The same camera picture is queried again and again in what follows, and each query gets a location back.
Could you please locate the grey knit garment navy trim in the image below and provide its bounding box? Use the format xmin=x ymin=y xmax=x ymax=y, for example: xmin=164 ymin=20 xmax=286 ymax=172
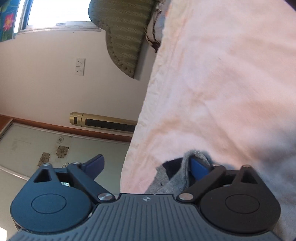
xmin=145 ymin=150 xmax=213 ymax=196

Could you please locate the gold tower air conditioner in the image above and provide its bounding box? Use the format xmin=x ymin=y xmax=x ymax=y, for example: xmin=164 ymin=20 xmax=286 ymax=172
xmin=69 ymin=112 xmax=137 ymax=133

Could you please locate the frosted glass wardrobe door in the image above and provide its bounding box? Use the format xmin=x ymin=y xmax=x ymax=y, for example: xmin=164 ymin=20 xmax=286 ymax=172
xmin=1 ymin=123 xmax=129 ymax=240

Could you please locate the pink bed sheet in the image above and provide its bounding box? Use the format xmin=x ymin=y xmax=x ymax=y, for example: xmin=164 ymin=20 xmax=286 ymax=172
xmin=120 ymin=1 xmax=295 ymax=240

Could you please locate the striped patterned pillow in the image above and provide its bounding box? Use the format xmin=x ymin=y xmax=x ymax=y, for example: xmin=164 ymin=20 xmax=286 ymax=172
xmin=145 ymin=0 xmax=171 ymax=52

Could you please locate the olive green padded headboard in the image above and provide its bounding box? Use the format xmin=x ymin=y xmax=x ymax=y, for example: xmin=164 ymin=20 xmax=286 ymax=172
xmin=88 ymin=0 xmax=155 ymax=78

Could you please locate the bright window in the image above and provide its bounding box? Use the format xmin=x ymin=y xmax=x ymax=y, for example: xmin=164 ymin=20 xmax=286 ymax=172
xmin=16 ymin=1 xmax=98 ymax=32

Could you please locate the blue floral curtain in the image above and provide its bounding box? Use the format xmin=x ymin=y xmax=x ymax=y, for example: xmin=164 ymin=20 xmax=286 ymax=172
xmin=0 ymin=0 xmax=25 ymax=42

